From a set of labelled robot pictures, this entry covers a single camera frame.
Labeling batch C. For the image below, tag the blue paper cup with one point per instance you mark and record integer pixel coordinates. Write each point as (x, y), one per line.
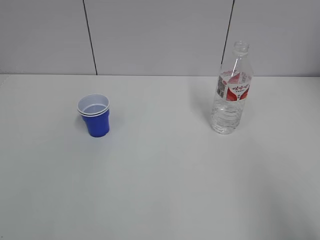
(95, 111)

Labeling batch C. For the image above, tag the clear Wahaha water bottle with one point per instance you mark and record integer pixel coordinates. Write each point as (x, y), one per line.
(233, 84)

